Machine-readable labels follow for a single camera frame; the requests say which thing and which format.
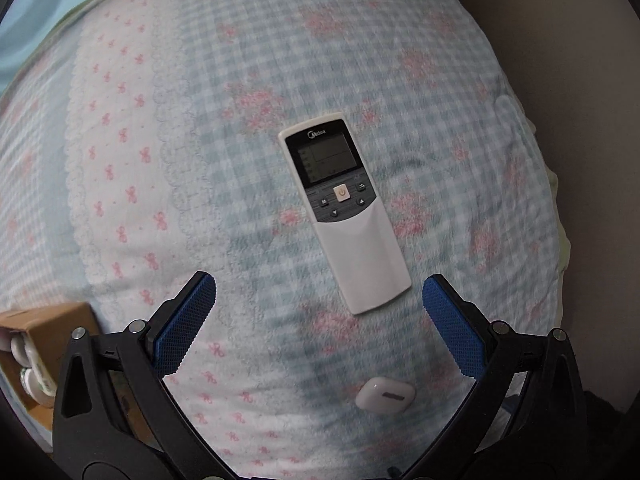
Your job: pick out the small white black-lid jar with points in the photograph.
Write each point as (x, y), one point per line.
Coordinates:
(23, 351)

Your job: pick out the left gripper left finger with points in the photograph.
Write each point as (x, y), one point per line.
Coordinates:
(175, 324)

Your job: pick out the brown cardboard box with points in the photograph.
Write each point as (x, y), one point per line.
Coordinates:
(49, 330)

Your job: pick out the checked floral bed quilt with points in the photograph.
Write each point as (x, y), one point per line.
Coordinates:
(139, 144)

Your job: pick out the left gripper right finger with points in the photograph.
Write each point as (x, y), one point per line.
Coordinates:
(466, 332)

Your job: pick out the white earbuds case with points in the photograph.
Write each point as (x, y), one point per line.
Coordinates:
(385, 396)

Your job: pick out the white air conditioner remote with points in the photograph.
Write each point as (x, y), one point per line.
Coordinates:
(346, 211)

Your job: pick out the green label white jar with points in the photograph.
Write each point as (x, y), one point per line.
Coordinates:
(31, 386)

